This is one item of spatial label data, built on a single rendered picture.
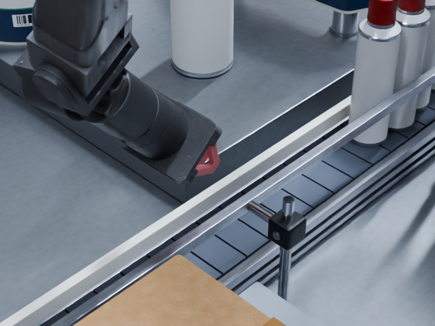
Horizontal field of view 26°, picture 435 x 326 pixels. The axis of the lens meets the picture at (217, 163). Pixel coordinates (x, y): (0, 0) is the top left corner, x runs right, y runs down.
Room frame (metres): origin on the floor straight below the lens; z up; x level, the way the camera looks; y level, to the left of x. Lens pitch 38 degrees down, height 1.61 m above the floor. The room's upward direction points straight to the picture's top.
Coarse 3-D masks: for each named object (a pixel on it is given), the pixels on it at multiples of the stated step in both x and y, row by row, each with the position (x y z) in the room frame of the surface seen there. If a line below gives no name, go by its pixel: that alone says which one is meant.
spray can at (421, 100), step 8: (432, 0) 1.04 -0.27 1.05; (432, 8) 1.03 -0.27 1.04; (432, 16) 1.03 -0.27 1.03; (432, 24) 1.04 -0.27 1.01; (432, 32) 1.04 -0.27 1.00; (432, 40) 1.04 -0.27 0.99; (432, 48) 1.04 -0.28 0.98; (432, 56) 1.04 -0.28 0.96; (424, 64) 1.03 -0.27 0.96; (432, 64) 1.04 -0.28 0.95; (424, 72) 1.04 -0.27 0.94; (424, 96) 1.04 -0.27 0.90; (424, 104) 1.04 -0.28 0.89
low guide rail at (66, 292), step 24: (312, 120) 0.97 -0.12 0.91; (336, 120) 0.99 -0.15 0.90; (288, 144) 0.92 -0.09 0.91; (240, 168) 0.87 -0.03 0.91; (264, 168) 0.89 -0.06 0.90; (216, 192) 0.83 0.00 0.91; (168, 216) 0.78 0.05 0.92; (192, 216) 0.80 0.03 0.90; (144, 240) 0.75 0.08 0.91; (96, 264) 0.71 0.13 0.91; (120, 264) 0.72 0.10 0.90; (72, 288) 0.68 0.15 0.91; (24, 312) 0.64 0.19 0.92; (48, 312) 0.65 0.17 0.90
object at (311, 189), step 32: (416, 128) 1.00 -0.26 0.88; (288, 160) 0.93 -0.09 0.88; (352, 160) 0.93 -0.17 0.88; (288, 192) 0.87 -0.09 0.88; (320, 192) 0.87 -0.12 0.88; (192, 224) 0.81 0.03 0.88; (256, 224) 0.81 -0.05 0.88; (192, 256) 0.76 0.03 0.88; (224, 256) 0.76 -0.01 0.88; (96, 288) 0.71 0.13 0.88
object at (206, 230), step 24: (432, 72) 1.00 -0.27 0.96; (408, 96) 0.96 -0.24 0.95; (360, 120) 0.90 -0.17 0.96; (336, 144) 0.86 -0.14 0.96; (288, 168) 0.81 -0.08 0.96; (264, 192) 0.77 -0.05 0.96; (216, 216) 0.73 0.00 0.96; (240, 216) 0.75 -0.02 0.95; (192, 240) 0.70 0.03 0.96; (144, 264) 0.66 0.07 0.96; (120, 288) 0.63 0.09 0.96; (72, 312) 0.60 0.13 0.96
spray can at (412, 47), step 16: (400, 0) 1.01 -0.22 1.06; (416, 0) 1.00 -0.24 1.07; (400, 16) 1.00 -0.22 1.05; (416, 16) 1.00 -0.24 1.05; (416, 32) 0.99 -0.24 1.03; (400, 48) 0.99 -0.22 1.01; (416, 48) 0.99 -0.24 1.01; (400, 64) 0.99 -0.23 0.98; (416, 64) 0.99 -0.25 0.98; (400, 80) 0.99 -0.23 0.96; (416, 96) 1.00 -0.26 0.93; (400, 112) 0.99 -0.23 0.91; (400, 128) 0.99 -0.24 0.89
